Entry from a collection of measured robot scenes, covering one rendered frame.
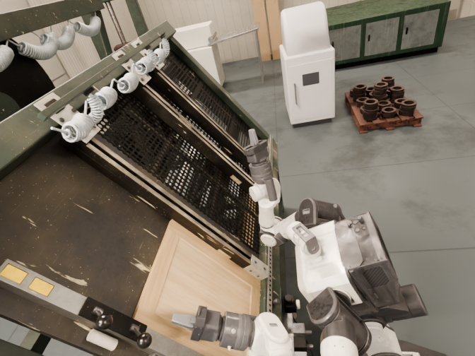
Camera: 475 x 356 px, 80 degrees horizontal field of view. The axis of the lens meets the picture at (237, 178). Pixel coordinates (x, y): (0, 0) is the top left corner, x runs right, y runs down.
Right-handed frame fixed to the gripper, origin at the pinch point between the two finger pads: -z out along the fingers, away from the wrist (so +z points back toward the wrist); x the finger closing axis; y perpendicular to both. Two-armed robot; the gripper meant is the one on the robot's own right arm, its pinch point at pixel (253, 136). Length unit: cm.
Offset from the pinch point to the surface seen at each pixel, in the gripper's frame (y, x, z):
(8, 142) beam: 27, 69, -22
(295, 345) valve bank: -9, 14, 93
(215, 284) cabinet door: 12, 30, 55
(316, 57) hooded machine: 123, -287, -16
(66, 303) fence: 7, 77, 19
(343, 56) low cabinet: 191, -526, 1
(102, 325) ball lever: -7, 74, 22
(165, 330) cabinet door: 4, 59, 46
